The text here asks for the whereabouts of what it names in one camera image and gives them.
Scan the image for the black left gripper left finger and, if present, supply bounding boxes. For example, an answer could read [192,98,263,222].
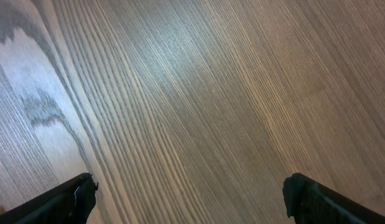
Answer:
[0,172,98,224]

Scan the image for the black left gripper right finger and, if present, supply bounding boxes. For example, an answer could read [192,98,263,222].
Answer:
[282,173,385,224]

